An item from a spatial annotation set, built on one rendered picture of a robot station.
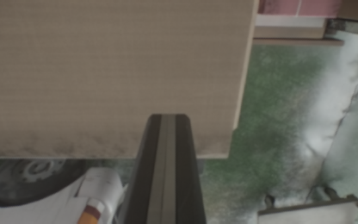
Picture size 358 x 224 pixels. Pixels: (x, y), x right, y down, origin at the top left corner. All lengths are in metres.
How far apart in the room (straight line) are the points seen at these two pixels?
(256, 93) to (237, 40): 1.33
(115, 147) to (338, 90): 1.67
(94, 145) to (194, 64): 0.14
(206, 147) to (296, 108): 1.49
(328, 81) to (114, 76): 1.60
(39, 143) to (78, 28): 0.14
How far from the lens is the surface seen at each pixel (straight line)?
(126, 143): 0.23
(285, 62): 1.50
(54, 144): 0.26
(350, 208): 2.42
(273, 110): 1.62
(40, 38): 0.21
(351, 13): 1.26
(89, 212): 1.25
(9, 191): 1.55
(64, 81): 0.21
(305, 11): 0.94
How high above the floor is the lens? 1.28
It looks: 61 degrees down
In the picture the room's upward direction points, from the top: 178 degrees clockwise
